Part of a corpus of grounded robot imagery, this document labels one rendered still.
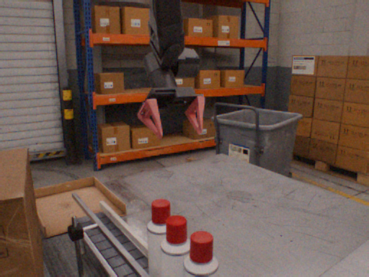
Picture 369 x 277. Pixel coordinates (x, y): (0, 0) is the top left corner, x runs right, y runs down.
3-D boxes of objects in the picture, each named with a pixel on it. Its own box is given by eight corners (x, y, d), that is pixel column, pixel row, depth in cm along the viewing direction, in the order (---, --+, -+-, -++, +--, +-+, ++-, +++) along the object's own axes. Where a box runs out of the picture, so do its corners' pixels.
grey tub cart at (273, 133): (246, 174, 364) (251, 93, 338) (298, 187, 323) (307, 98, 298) (201, 199, 300) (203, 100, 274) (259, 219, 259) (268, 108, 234)
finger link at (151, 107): (189, 128, 62) (174, 89, 65) (157, 131, 59) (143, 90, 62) (175, 142, 68) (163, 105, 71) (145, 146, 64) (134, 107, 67)
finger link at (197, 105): (216, 125, 66) (202, 88, 69) (188, 128, 62) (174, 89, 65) (202, 138, 71) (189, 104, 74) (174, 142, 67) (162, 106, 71)
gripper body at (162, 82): (196, 93, 67) (185, 66, 70) (153, 95, 62) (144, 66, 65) (184, 109, 73) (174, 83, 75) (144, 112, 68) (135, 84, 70)
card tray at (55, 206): (127, 215, 100) (126, 204, 99) (45, 239, 86) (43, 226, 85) (94, 185, 124) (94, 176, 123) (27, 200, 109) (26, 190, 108)
